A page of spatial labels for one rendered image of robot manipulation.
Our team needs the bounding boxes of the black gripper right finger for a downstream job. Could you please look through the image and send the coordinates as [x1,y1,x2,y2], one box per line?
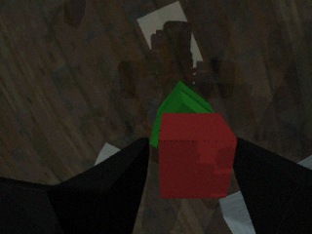
[233,137,312,234]

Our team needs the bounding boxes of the red block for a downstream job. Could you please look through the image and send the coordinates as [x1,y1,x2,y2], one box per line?
[159,113,238,199]

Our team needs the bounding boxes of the green block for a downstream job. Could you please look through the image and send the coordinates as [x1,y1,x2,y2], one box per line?
[156,81,214,120]
[149,90,210,149]

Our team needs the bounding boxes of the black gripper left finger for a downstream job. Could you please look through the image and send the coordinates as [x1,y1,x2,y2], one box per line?
[0,137,149,234]

